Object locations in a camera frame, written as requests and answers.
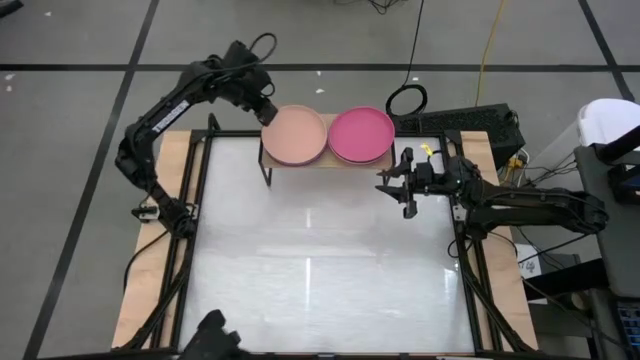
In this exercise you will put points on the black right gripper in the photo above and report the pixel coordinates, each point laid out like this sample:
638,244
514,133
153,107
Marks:
430,179

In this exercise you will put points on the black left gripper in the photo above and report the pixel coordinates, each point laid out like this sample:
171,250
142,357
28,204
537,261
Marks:
247,75

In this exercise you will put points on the peach round plate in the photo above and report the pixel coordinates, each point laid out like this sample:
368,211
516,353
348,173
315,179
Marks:
295,135

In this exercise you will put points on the pink round plate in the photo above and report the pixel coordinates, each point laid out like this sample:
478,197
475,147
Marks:
361,134

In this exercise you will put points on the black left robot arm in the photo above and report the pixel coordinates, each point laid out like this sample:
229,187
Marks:
165,117

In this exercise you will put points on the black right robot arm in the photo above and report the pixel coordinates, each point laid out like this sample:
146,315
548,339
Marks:
530,205

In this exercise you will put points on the wooden shelf with black legs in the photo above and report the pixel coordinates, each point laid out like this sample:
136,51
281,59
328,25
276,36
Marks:
330,162

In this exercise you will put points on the yellow tag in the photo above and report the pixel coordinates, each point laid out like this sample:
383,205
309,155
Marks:
426,149

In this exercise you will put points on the black computer case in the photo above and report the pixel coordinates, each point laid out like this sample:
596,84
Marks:
470,122

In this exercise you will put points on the yellow plug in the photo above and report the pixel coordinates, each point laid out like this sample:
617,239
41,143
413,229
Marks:
515,161

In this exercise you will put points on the white paper sheet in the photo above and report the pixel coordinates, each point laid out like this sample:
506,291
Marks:
529,265

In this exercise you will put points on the white rounded object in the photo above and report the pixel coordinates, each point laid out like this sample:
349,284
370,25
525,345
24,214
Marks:
607,120

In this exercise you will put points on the black lumpy object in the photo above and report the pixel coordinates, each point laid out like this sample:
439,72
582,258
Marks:
212,335

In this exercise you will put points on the black device on desk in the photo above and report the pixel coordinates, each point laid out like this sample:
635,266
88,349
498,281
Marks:
625,185

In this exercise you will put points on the dark keyboard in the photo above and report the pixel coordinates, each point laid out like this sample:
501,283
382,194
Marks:
631,325

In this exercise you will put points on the black corner object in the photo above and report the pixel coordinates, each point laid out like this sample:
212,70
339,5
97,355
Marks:
10,6

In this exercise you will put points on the black metal table frame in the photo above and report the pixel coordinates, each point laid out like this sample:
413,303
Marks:
235,134

